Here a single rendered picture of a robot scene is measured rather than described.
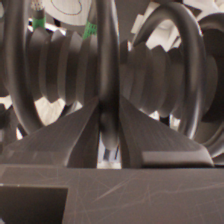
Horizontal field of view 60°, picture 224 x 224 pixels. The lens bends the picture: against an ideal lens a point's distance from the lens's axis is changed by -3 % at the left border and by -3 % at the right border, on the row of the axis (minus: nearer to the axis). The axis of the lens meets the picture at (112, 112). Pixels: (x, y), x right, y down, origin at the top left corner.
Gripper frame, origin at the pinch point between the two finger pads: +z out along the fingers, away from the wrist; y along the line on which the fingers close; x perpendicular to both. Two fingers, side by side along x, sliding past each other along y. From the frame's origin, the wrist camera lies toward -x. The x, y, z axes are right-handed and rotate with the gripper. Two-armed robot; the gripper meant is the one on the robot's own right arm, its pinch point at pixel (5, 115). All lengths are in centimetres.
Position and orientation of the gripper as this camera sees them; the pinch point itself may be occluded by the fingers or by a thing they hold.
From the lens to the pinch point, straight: 19.8
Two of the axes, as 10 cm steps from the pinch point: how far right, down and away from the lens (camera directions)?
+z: 1.5, -8.8, -4.5
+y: 9.8, 1.9, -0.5
